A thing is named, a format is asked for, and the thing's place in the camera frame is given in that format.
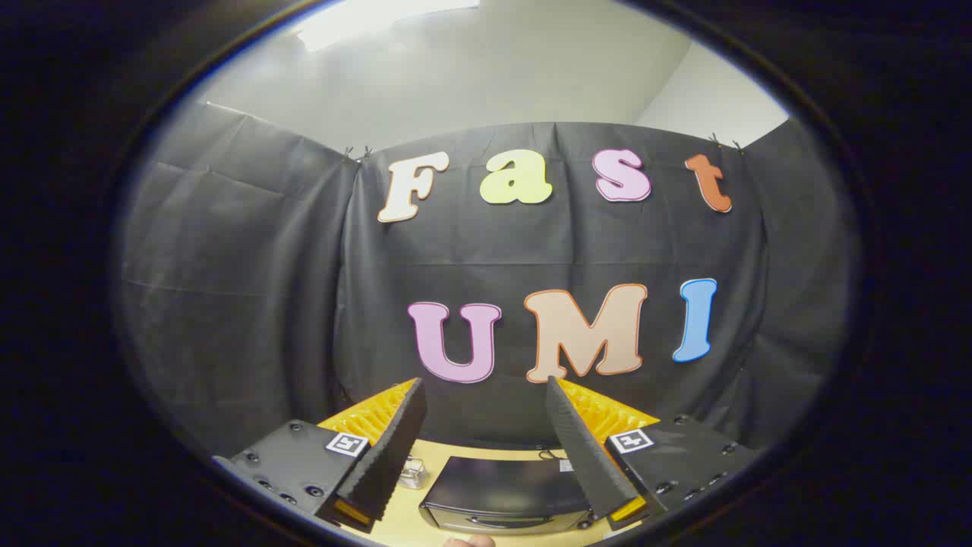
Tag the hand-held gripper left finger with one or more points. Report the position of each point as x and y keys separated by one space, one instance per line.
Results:
x=395 y=448

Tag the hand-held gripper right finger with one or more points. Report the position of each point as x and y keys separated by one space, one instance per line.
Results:
x=581 y=456

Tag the black toaster oven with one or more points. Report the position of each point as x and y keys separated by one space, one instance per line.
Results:
x=501 y=479

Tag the small white toaster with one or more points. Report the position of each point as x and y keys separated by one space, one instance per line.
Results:
x=412 y=472

